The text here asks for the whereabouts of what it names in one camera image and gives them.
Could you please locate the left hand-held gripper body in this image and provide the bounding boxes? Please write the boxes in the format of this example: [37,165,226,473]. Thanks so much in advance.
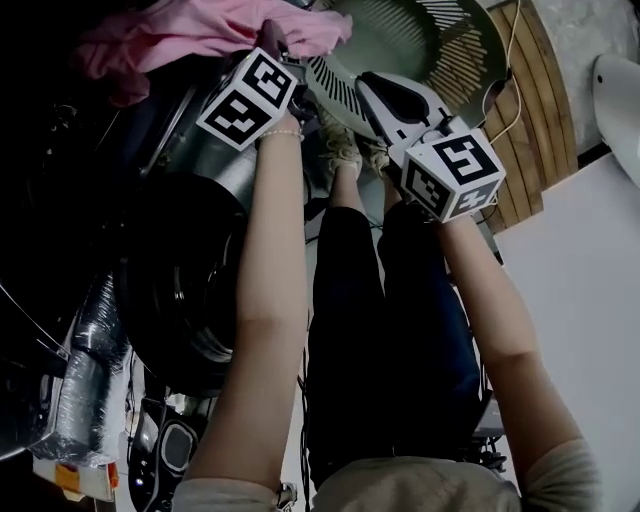
[196,44,321,152]

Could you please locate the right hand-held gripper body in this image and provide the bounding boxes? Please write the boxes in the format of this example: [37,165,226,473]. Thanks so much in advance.
[385,113,507,223]

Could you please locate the round slatted laundry basket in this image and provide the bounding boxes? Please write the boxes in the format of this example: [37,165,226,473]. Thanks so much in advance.
[304,0,511,139]

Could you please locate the dark grey washing machine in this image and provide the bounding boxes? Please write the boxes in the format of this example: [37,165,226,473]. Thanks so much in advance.
[0,0,264,326]

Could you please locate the pink clothes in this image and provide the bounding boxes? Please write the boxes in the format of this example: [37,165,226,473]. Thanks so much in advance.
[69,0,354,109]

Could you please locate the person's left forearm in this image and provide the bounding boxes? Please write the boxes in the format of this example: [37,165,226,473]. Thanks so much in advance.
[184,117,311,489]

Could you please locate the person's right forearm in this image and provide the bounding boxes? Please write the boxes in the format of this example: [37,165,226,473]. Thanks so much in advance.
[437,214,576,481]

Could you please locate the person's right beige shoe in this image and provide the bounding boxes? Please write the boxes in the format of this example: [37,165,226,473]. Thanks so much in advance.
[362,137,391,179]

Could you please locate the person's beige shoe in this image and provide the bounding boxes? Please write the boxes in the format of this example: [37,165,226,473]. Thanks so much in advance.
[319,107,364,179]
[362,137,391,179]

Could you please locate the person's left beige shoe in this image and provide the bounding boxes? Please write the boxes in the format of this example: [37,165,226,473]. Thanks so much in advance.
[319,107,364,179]

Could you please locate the curved wooden platform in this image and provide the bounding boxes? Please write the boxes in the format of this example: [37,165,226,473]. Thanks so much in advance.
[487,0,581,234]

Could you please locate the person's right leg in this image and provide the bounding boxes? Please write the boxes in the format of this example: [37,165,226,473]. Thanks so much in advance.
[377,177,484,459]

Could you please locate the person's leg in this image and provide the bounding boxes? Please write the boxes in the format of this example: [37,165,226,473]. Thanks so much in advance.
[304,164,389,489]
[377,177,484,459]

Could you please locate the person's left leg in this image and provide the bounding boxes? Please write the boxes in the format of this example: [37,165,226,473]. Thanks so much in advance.
[304,164,389,489]

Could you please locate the white plastic device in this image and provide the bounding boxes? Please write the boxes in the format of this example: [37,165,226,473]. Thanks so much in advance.
[592,52,640,189]

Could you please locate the grey electronics box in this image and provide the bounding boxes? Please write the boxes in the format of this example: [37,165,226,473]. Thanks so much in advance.
[472,399,504,441]

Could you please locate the person's beige shirt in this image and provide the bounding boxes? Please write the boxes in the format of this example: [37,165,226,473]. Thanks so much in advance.
[172,437,604,512]

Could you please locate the orange and white box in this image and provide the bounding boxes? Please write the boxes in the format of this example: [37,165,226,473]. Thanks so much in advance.
[32,459,120,501]

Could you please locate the beaded bracelet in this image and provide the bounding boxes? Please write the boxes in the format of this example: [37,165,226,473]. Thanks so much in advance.
[258,128,306,142]

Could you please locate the cream cable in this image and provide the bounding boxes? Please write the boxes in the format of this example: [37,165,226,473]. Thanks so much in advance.
[482,0,524,144]

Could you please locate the black cable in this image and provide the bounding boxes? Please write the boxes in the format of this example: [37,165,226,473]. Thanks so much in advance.
[298,344,314,501]

